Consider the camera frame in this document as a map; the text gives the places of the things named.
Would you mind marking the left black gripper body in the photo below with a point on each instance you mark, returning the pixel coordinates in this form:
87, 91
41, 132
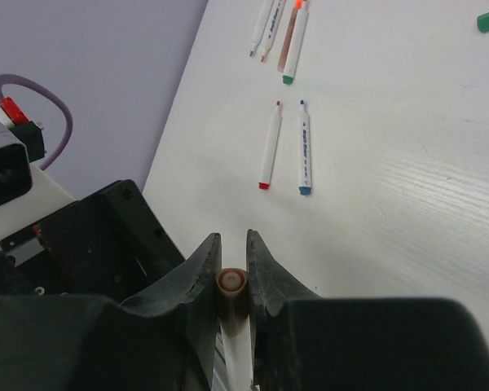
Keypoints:
26, 267

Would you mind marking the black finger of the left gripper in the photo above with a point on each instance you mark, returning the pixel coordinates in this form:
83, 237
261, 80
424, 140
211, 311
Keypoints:
108, 242

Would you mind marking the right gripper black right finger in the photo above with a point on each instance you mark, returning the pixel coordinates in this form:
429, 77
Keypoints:
271, 289

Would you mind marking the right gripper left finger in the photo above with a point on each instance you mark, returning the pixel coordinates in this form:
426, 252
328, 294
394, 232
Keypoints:
180, 321

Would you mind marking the peach capped marker pen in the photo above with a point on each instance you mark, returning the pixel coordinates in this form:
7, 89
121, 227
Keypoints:
233, 306

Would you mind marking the blue capped marker pen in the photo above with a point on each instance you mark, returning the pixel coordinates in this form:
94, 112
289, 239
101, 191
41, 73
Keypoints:
305, 179

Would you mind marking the red capped marker pen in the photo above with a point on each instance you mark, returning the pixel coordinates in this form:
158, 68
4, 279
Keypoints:
268, 159

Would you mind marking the brown capped marker pen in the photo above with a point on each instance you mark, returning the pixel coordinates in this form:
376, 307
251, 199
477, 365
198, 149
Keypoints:
287, 40

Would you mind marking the dark green capped marker pen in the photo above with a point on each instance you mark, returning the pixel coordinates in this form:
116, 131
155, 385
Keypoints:
295, 44

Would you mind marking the grey capped marker pen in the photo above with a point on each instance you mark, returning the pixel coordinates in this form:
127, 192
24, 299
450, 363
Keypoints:
260, 26

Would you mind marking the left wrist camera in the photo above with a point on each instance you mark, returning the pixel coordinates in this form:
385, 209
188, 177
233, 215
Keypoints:
26, 193

